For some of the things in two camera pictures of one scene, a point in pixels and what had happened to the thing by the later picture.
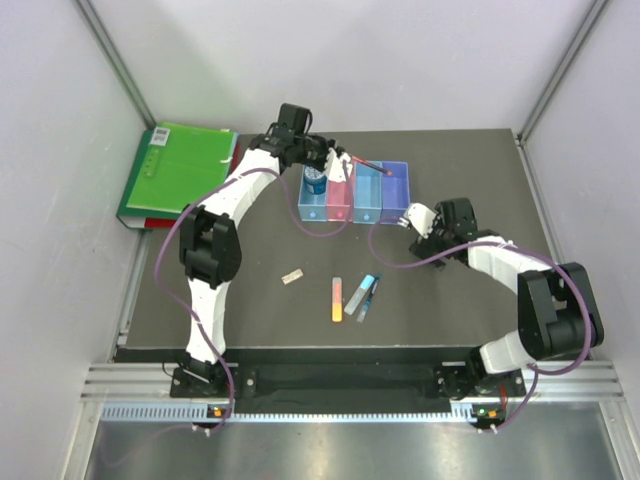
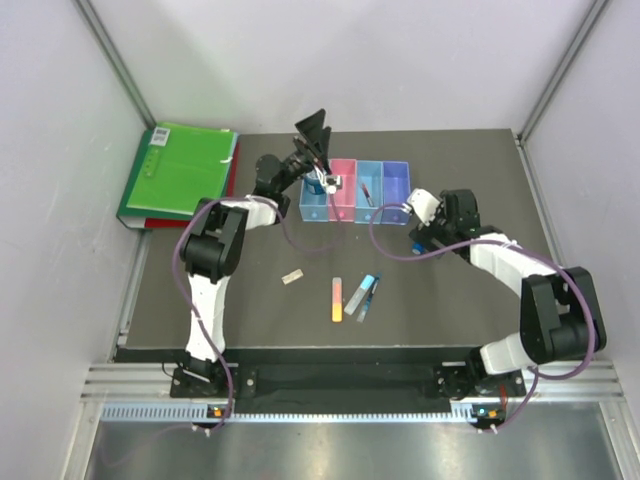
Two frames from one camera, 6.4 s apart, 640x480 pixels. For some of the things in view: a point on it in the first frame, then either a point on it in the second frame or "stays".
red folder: [159, 223] stays
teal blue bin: [367, 192] stays
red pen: [369, 163] → [367, 194]
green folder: [180, 164] stays
